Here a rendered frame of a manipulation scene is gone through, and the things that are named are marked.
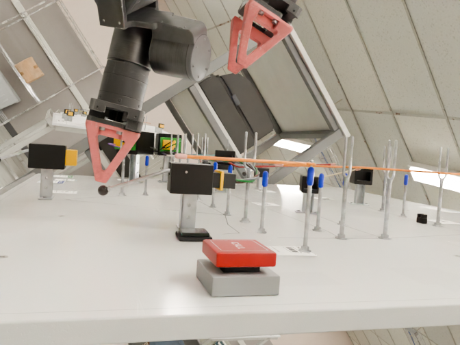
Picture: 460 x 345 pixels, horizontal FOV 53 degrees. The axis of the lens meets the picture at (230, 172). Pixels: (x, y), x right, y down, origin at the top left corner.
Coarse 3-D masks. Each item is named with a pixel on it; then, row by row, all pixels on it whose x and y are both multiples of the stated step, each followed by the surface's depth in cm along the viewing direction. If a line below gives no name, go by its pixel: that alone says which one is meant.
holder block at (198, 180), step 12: (180, 168) 60; (192, 168) 60; (204, 168) 60; (168, 180) 62; (180, 180) 60; (192, 180) 60; (204, 180) 60; (180, 192) 60; (192, 192) 60; (204, 192) 60
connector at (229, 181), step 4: (216, 172) 62; (224, 172) 64; (228, 172) 65; (216, 176) 61; (224, 176) 62; (228, 176) 62; (232, 176) 62; (216, 180) 61; (224, 180) 62; (228, 180) 62; (232, 180) 62; (216, 184) 62; (224, 184) 62; (228, 184) 62; (232, 184) 62; (228, 188) 62; (232, 188) 62
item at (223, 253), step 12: (204, 240) 39; (216, 240) 39; (228, 240) 40; (240, 240) 40; (252, 240) 40; (204, 252) 39; (216, 252) 35; (228, 252) 35; (240, 252) 36; (252, 252) 36; (264, 252) 36; (216, 264) 35; (228, 264) 35; (240, 264) 35; (252, 264) 36; (264, 264) 36
